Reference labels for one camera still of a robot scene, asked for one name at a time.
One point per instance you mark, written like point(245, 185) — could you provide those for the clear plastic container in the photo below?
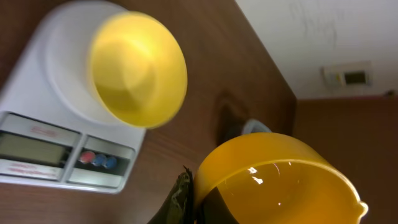
point(254, 126)

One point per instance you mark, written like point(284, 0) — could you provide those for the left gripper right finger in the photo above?
point(213, 210)

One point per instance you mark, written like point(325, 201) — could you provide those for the yellow measuring scoop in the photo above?
point(275, 178)

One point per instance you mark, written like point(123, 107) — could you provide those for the white wall outlet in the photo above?
point(348, 74)

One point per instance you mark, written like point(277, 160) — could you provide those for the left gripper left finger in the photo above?
point(178, 206)

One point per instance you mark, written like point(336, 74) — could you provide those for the yellow plastic bowl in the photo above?
point(136, 70)

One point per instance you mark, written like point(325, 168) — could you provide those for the white digital kitchen scale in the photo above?
point(53, 132)

